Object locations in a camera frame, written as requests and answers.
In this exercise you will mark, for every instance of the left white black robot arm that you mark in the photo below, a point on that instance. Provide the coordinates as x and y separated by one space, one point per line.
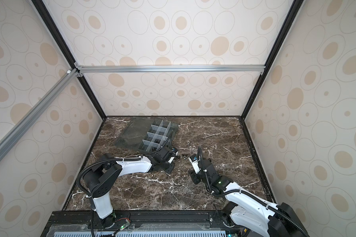
97 179

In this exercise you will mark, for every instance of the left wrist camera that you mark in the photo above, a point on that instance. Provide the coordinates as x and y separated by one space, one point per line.
174 153

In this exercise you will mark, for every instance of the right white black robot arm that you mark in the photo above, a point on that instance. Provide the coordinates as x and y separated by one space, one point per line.
245 209

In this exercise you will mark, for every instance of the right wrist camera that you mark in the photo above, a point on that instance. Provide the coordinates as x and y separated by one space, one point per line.
194 160

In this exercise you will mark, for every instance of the diagonal aluminium frame bar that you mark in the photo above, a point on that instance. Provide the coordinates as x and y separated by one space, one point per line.
8 141

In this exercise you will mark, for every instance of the horizontal aluminium frame bar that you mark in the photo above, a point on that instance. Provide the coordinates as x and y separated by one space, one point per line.
172 69

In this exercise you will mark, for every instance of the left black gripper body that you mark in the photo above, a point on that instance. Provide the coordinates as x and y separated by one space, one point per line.
167 167

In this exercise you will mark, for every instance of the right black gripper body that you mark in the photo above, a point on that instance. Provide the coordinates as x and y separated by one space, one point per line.
202 165

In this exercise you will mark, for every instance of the pile of black screws nuts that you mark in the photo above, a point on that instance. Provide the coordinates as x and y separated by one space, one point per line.
188 149

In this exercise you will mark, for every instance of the clear compartment organizer box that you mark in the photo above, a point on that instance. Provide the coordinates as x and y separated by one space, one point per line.
147 135

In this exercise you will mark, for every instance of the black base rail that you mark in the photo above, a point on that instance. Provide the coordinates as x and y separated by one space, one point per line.
193 223

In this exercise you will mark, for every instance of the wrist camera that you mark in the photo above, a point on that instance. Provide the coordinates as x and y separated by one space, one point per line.
174 153
194 160

